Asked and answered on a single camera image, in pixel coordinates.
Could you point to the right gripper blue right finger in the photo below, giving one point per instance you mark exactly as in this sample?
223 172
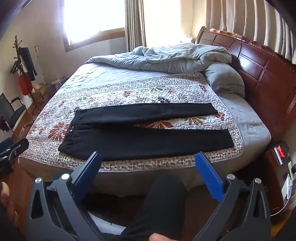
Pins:
212 180

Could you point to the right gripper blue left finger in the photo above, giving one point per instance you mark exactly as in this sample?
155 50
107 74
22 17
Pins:
83 176

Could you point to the black pants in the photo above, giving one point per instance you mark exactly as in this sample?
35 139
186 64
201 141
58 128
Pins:
117 132

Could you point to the person left hand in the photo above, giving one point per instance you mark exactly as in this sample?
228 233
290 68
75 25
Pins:
8 205

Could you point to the floral quilted bedspread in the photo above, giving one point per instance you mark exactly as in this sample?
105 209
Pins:
48 132

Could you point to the black office chair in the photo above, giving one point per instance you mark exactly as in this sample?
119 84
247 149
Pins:
10 116

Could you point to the grey bed sheet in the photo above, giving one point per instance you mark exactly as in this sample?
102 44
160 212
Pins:
245 120

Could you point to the wooden nightstand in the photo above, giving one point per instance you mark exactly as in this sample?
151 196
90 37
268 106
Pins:
279 182

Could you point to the cardboard box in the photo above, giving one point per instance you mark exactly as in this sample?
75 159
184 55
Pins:
41 91

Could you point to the red hanging bag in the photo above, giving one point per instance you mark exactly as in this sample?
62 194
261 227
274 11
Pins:
25 84

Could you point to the red digital clock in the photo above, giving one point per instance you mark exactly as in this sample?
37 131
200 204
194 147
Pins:
280 154

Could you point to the wooden coat rack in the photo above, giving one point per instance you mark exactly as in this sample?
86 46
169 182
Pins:
19 65

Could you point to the black hanging garment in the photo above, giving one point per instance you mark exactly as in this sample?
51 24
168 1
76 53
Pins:
26 56

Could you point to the grey pillow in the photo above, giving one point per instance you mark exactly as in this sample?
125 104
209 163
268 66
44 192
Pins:
223 78

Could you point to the red wooden headboard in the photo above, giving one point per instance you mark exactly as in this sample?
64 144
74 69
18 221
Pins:
269 78

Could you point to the grey-blue duvet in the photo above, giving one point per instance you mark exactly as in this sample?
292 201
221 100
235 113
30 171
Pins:
185 58

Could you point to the beige window curtain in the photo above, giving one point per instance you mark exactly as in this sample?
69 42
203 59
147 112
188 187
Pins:
134 24

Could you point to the window with wooden frame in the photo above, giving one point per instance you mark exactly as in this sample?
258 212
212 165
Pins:
88 22

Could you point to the beige wall curtain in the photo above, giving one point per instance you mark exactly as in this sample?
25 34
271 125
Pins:
256 20

